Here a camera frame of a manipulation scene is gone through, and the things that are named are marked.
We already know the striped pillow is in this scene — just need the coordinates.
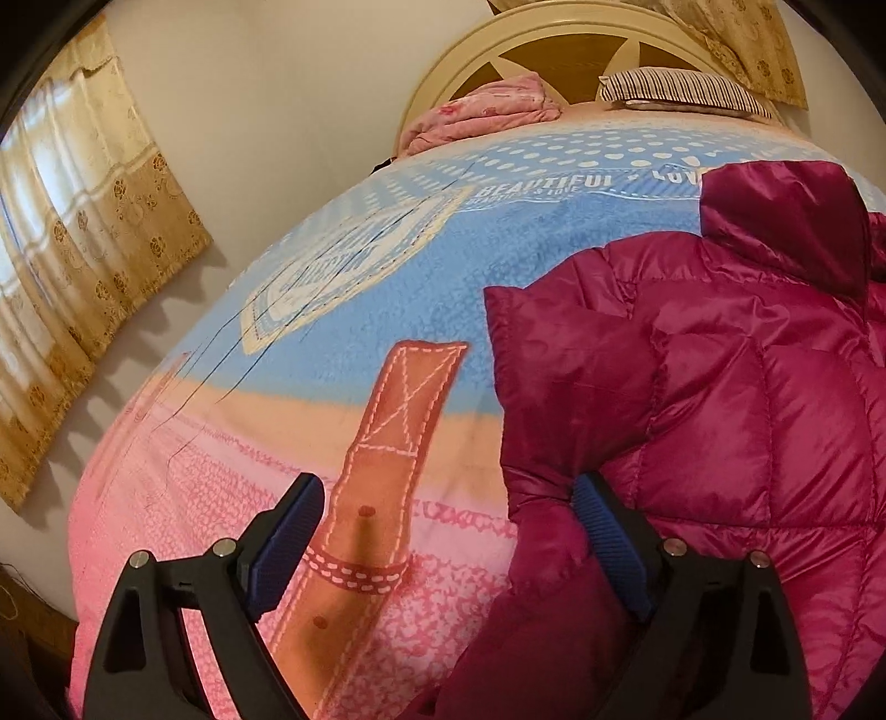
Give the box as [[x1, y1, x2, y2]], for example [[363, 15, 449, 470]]
[[596, 67, 776, 120]]

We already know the printed blue pink blanket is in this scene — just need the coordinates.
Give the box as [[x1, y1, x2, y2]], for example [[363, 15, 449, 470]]
[[65, 111, 886, 720]]

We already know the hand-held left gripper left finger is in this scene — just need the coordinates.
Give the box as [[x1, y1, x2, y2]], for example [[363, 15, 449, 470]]
[[81, 474, 326, 720]]

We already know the magenta puffer jacket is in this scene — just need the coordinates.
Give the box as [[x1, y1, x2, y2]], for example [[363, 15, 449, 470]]
[[401, 161, 886, 720]]

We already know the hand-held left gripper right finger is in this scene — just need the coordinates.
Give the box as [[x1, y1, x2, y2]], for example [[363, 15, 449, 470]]
[[571, 472, 814, 720]]

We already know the beige floral curtain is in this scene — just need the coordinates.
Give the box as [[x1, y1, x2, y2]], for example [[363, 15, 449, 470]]
[[0, 14, 214, 515], [488, 0, 811, 110]]

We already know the folded pink floral quilt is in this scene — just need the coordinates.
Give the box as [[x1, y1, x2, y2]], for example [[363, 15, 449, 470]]
[[405, 75, 565, 157]]

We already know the cream wooden bed headboard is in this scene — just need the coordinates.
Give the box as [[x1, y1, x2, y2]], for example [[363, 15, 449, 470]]
[[394, 0, 783, 157]]

